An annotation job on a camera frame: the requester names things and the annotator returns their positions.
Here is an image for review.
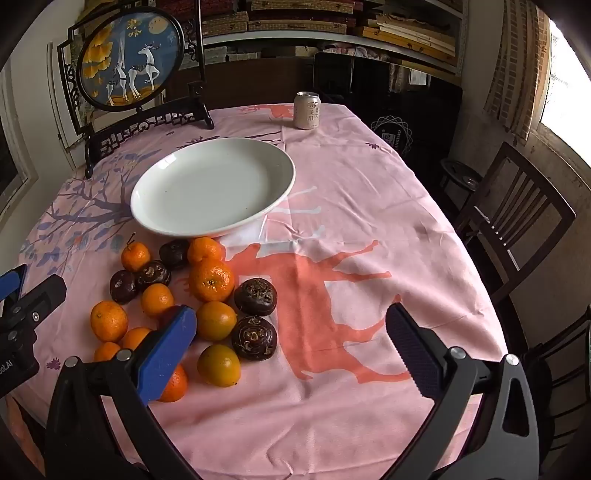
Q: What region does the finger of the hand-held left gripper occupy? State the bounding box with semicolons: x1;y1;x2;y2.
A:
0;274;68;344
0;263;28;308

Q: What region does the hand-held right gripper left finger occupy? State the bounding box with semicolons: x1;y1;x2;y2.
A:
45;305;204;480

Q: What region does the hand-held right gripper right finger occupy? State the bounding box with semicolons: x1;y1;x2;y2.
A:
385;302;541;480

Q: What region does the small orange mandarin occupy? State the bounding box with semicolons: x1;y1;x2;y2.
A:
121;233;151;272
196;301;238;342
157;364;189;403
197;344;242;387
187;237;226;265
93;342;122;363
90;300;129;343
121;327;153;352
140;283;175;318

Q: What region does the dark brown water chestnut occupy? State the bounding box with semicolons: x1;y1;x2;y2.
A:
135;260;172;289
109;270;138;305
159;240;191;270
231;316;278;361
234;278;278;317

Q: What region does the large orange mandarin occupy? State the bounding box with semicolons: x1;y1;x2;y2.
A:
188;258;236;303

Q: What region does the white round plate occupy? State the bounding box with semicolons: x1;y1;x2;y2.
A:
130;137;296;238

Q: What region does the pink deer print tablecloth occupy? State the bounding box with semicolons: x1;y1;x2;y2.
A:
0;102;509;480

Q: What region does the black round stool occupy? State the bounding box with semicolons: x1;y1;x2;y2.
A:
438;158;485;191

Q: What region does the dark wooden slat chair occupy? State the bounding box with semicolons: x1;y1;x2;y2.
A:
455;141;578;305

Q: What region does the black case white emblem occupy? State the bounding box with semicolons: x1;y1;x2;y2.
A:
313;52;464;185

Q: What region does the deer embroidery table screen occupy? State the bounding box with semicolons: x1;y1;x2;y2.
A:
56;7;215;180

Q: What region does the beige beverage can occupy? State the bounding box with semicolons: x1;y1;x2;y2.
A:
294;91;321;130

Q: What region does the woven bamboo blind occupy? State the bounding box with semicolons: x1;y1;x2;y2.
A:
482;7;552;141

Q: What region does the bright window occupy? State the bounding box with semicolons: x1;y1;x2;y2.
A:
538;18;591;144

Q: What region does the pink floral fabric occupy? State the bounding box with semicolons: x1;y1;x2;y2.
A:
318;42;389;60

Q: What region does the stack of flat boxes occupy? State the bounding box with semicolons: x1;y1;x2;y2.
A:
203;0;462;68

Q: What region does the white window frame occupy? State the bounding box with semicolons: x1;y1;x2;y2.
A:
0;69;40;217

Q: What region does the white wall shelf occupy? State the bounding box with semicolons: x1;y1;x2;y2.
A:
175;0;467;77

